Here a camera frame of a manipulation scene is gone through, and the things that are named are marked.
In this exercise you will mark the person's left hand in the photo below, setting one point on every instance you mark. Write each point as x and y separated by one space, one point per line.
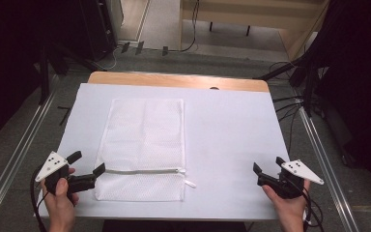
59 206

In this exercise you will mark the aluminium floor rail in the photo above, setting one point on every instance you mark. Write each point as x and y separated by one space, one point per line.
13 154
322 161

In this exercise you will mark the black tripod stand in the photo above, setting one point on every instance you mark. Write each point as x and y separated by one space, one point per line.
307 80

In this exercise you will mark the white mesh laundry bag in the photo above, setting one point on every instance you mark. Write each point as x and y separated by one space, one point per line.
141 141

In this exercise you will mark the dark curtain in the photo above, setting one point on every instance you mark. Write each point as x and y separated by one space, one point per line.
9 64
360 80

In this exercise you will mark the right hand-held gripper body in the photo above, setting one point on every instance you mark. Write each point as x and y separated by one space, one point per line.
285 187

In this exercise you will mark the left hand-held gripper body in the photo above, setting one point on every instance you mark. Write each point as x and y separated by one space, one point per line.
52 165

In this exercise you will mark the light wooden bench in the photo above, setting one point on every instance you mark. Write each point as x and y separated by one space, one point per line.
254 13

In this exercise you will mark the black metal stand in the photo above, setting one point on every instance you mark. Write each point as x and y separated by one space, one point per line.
45 74

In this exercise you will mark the person's right hand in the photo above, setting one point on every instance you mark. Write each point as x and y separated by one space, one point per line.
288 209

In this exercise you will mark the black cabinet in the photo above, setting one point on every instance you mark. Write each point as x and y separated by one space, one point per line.
98 29

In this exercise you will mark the white table cover sheet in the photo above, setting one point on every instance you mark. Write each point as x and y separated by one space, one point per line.
232 135

